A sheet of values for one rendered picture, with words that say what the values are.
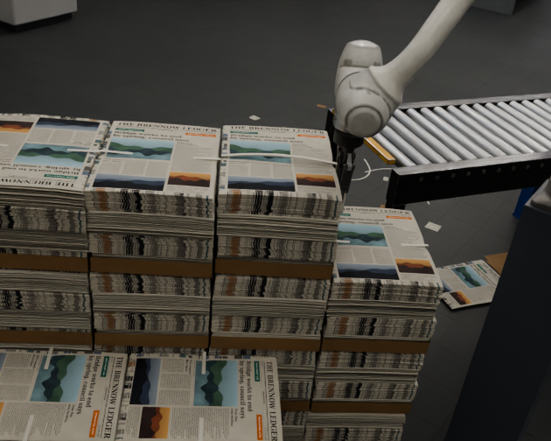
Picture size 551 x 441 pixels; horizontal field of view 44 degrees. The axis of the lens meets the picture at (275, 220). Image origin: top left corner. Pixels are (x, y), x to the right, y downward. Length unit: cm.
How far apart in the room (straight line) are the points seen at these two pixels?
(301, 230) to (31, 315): 69
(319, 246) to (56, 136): 70
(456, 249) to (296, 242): 198
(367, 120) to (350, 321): 59
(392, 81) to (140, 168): 61
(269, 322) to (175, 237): 35
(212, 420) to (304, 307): 35
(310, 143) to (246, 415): 70
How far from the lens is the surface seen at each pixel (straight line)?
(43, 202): 160
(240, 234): 161
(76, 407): 170
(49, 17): 618
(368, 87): 145
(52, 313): 178
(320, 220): 159
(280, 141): 181
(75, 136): 180
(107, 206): 157
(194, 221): 156
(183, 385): 173
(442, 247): 351
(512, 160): 261
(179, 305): 172
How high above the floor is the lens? 184
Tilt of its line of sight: 32 degrees down
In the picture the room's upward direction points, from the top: 7 degrees clockwise
